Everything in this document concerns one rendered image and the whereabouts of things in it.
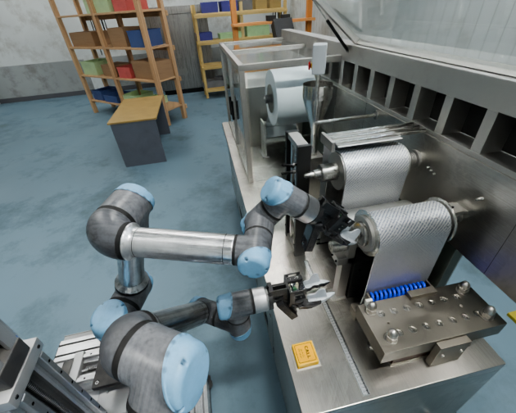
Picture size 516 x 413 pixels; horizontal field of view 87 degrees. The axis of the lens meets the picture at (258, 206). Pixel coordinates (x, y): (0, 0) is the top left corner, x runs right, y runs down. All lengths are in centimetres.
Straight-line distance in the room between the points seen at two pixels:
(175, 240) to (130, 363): 26
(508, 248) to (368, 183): 42
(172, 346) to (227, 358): 149
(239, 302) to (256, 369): 118
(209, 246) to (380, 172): 66
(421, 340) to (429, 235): 31
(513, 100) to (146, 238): 96
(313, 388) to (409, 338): 32
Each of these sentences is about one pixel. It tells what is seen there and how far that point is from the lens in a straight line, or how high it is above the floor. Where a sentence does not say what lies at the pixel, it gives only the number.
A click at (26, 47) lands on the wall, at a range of 1032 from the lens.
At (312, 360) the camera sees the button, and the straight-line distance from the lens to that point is 101.
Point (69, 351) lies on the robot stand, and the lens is 149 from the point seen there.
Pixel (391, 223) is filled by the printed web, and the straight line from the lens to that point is 89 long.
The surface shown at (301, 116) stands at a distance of 172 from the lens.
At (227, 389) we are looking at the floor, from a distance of 198.
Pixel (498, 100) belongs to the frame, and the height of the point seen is 160.
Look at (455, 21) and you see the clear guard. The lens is 96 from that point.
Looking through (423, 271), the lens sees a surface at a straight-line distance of 111.
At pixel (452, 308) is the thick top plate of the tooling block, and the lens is 111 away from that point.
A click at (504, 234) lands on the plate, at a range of 101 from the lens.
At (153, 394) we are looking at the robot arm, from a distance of 59.
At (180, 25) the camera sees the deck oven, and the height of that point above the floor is 154.
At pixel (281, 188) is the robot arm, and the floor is 148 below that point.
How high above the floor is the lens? 184
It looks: 36 degrees down
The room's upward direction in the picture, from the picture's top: 4 degrees counter-clockwise
